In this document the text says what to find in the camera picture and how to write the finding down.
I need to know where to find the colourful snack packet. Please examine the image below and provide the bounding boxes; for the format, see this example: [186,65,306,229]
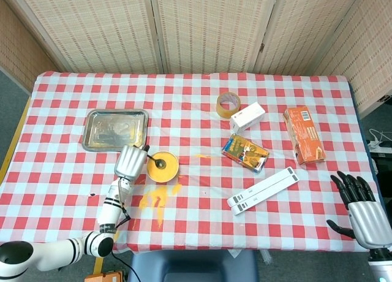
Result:
[221,133,270,173]

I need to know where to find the black spoon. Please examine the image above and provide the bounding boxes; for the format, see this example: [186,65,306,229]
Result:
[145,153,167,169]

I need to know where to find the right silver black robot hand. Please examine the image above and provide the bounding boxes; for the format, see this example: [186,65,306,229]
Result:
[326,170,392,251]

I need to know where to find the brown packing tape roll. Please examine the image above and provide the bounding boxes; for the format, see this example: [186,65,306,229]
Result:
[216,91,241,120]

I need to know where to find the blue padded seat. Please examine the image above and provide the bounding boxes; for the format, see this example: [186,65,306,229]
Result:
[127,250,260,282]

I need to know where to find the white power strip with cables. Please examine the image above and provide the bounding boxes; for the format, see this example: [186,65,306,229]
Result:
[366,128,392,150]

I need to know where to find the orange case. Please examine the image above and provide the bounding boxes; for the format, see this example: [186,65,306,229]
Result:
[85,271,126,282]

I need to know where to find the orange carton box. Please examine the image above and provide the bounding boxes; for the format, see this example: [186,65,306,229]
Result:
[282,105,326,166]

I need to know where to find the red white checkered tablecloth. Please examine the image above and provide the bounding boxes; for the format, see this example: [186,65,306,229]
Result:
[0,70,392,254]

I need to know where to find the off-white bowl of yellow powder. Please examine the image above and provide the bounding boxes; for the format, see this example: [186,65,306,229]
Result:
[145,151,180,184]

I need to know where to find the beige woven folding screen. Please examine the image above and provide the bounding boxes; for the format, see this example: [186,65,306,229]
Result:
[0,0,392,119]

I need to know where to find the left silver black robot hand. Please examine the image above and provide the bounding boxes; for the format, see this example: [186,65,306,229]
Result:
[113,144,151,182]

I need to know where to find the white cardboard box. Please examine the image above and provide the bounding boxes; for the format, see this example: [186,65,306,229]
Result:
[230,101,266,133]

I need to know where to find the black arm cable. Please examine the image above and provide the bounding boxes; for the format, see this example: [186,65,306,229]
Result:
[110,207,137,282]

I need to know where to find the black equipment box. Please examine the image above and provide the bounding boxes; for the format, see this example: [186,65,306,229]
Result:
[369,151,392,200]

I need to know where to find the white folding stand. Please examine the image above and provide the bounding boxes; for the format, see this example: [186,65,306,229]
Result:
[227,167,299,216]

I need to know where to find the spilled yellow powder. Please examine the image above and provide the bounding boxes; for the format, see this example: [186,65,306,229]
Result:
[131,183,183,231]

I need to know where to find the metal tray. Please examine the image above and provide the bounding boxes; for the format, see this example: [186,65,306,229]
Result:
[81,109,150,153]

